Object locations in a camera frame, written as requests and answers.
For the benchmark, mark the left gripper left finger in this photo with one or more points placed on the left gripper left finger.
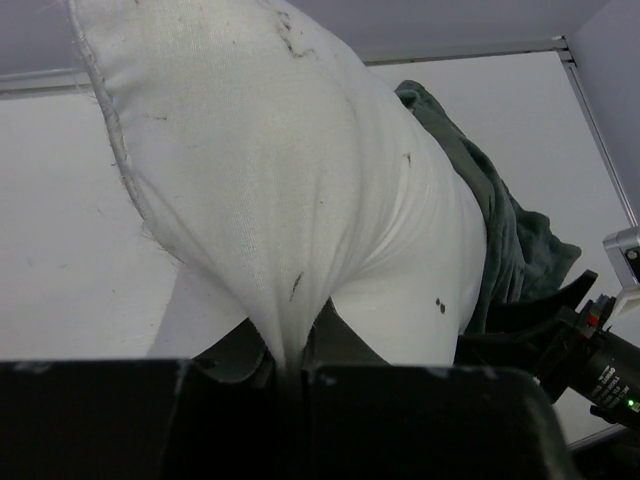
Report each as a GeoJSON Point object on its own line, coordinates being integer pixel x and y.
{"type": "Point", "coordinates": [240, 359]}

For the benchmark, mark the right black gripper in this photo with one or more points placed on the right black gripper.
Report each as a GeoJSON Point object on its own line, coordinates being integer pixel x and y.
{"type": "Point", "coordinates": [581, 356]}

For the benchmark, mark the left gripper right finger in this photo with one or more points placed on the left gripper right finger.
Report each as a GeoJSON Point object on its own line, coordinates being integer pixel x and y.
{"type": "Point", "coordinates": [333, 344]}

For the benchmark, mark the zebra and green pillowcase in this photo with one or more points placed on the zebra and green pillowcase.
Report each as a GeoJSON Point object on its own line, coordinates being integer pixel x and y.
{"type": "Point", "coordinates": [525, 260]}

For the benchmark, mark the white pillow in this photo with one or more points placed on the white pillow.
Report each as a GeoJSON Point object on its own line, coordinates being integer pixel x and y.
{"type": "Point", "coordinates": [260, 150]}

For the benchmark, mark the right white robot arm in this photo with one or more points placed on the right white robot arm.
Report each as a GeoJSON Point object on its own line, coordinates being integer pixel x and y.
{"type": "Point", "coordinates": [626, 411]}

